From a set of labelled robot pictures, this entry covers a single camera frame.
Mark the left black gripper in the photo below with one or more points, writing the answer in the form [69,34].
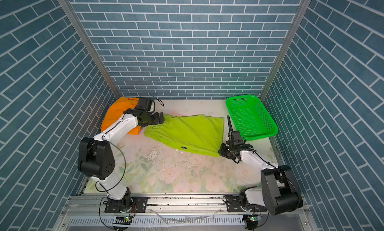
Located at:
[156,119]

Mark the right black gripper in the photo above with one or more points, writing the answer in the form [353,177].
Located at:
[222,151]

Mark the light green garment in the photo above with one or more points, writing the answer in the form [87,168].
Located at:
[197,134]

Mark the green perforated plastic basket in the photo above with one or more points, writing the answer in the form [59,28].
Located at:
[250,117]

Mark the orange shorts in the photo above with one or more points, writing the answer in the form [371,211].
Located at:
[116,111]

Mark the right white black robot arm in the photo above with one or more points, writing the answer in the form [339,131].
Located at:
[280,192]

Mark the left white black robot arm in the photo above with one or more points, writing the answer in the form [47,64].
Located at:
[96,155]

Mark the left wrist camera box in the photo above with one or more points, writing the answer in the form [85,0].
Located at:
[145,105]

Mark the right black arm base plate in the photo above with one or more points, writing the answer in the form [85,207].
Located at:
[236,204]

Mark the aluminium front rail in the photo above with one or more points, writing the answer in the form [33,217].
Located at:
[95,206]

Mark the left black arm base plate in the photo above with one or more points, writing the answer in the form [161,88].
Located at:
[126,205]

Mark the left aluminium corner post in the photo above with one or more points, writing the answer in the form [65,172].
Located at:
[80,30]

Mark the aluminium corner post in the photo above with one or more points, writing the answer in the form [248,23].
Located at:
[80,30]
[285,46]

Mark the right aluminium corner post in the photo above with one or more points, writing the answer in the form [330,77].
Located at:
[285,46]

